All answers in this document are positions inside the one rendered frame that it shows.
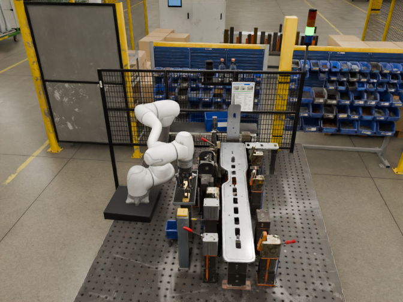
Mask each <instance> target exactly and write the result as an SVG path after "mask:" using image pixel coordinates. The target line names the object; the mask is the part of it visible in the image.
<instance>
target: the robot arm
mask: <svg viewBox="0 0 403 302"><path fill-rule="evenodd" d="M134 112H135V116H136V118H137V120H138V121H139V122H141V123H142V124H144V125H146V126H148V127H151V128H152V131H151V133H150V135H149V138H148V143H147V145H148V150H147V151H146V152H145V154H144V160H145V162H146V163H147V164H148V165H150V166H149V168H145V167H143V166H140V165H136V166H133V167H132V168H130V170H129V172H128V175H127V188H128V197H127V200H126V204H130V203H135V204H136V206H138V205H139V203H149V192H150V189H149V188H151V187H152V186H156V185H160V184H163V183H165V182H168V181H169V180H170V179H172V178H173V176H174V174H175V177H176V180H177V183H178V188H181V191H182V193H183V194H184V198H185V187H184V179H187V183H188V187H187V198H189V193H190V192H191V189H193V186H194V179H195V178H196V174H193V172H192V164H193V153H194V142H193V137H192V135H191V134H190V133H189V132H179V133H178V134H177V136H176V139H175V141H173V142H171V143H169V131H170V125H171V124H172V122H173V120H174V118H175V117H177V116H178V114H179V112H180V108H179V105H178V103H177V102H174V101H172V100H162V101H156V102H153V103H149V104H144V105H143V104H141V105H138V106H136V107H135V109H134ZM175 160H178V166H179V172H178V173H175V169H174V167H173V166H172V164H170V162H172V161H175ZM179 175H180V176H181V178H182V185H181V184H180V181H179ZM191 176H193V180H192V185H191V186H190V177H191Z"/></svg>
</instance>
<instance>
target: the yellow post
mask: <svg viewBox="0 0 403 302"><path fill-rule="evenodd" d="M297 21H298V18H297V17H296V16H285V19H284V29H283V35H282V45H281V55H280V61H279V71H291V65H292V56H293V50H294V44H295V39H296V30H297ZM284 76H285V80H284ZM279 77H280V78H278V80H279V83H288V84H287V87H286V84H277V87H276V88H278V89H277V90H278V94H279V93H280V94H282V91H283V94H288V87H289V82H290V79H289V78H287V74H286V75H285V74H283V75H282V74H280V75H279ZM281 78H282V81H281ZM277 83H278V81H277ZM283 86H284V89H283ZM280 88H281V91H280ZM285 88H286V92H285ZM277 90H276V94H277ZM284 98H285V99H287V95H280V96H279V95H277V98H276V97H275V99H284ZM278 103H279V106H278V105H276V109H275V107H274V110H277V109H279V110H283V107H284V110H285V109H286V104H287V100H285V101H284V100H282V103H281V100H276V104H278ZM283 105H285V106H283ZM276 118H277V119H278V120H277V121H276V120H273V121H274V124H276V125H272V131H273V135H272V134H271V138H279V135H280V138H282V132H283V130H282V129H283V127H284V125H283V124H284V118H285V115H280V118H279V115H278V116H277V115H275V119H276ZM281 121H282V125H281ZM272 124H273V123H272ZM278 124H279V127H278ZM275 127H276V131H275ZM273 128H274V129H273ZM277 129H278V130H277ZM280 130H281V134H280ZM274 133H276V134H274ZM277 134H278V137H277ZM281 140H282V139H277V142H276V139H275V140H274V139H270V142H271V141H272V143H273V142H274V143H281Z"/></svg>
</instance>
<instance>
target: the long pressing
mask: <svg viewBox="0 0 403 302"><path fill-rule="evenodd" d="M232 151H233V154H232ZM232 156H234V157H235V162H231V157H232ZM232 165H235V168H231V166H232ZM220 167H221V168H222V169H223V170H226V171H227V172H228V181H227V182H225V183H223V184H222V258H223V260H224V261H226V262H235V263H252V262H254V261H255V249H254V239H253V233H252V223H251V214H250V207H249V198H248V188H247V182H246V171H247V169H248V161H247V156H246V147H245V144H244V143H223V142H221V143H220ZM232 171H235V172H236V174H235V175H232V173H231V172H232ZM232 177H235V178H236V185H235V186H234V185H232ZM230 185H231V186H230ZM233 188H237V196H236V197H234V196H233ZM233 198H237V203H238V204H233ZM234 207H238V212H239V214H234ZM234 218H239V225H235V224H234ZM235 228H239V229H240V239H236V236H235ZM236 240H240V244H241V249H236Z"/></svg>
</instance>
